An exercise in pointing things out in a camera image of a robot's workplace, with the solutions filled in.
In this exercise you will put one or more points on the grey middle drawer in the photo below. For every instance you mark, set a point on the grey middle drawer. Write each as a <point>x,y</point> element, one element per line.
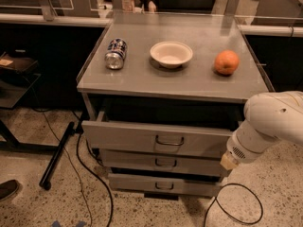
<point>160,162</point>

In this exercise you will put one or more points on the black top drawer handle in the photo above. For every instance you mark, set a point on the black top drawer handle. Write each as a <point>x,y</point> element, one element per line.
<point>166,141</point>

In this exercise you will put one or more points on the grey drawer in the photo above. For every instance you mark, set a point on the grey drawer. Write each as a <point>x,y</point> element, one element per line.
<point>151,184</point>
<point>160,162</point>
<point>140,137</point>

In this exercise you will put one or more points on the dark shoe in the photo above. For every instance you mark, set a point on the dark shoe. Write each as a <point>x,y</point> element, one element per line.
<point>8,189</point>

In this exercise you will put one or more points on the blue soda can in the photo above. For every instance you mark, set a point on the blue soda can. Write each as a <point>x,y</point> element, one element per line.
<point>116,54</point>

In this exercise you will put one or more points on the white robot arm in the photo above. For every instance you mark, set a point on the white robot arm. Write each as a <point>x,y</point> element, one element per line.
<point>268,119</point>

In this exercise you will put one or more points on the white paper bowl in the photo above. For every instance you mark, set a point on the white paper bowl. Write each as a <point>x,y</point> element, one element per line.
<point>171,54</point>

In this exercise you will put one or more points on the black metal bar stand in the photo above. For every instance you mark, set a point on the black metal bar stand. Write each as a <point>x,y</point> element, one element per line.
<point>45,182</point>

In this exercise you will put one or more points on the grey top drawer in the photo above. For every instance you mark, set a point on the grey top drawer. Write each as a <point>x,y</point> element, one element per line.
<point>140,137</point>

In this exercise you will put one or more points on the orange fruit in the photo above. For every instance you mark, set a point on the orange fruit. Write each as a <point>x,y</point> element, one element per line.
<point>226,62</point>

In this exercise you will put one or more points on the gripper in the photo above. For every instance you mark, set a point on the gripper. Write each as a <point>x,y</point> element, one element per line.
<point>237,148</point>

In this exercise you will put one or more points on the dark side cart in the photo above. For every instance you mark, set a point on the dark side cart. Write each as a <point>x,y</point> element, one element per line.
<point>16,78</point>

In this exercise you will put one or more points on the grey bottom drawer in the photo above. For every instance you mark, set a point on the grey bottom drawer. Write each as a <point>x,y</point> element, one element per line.
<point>151,184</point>

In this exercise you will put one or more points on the grey drawer cabinet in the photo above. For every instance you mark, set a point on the grey drawer cabinet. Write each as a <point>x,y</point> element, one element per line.
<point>169,72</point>

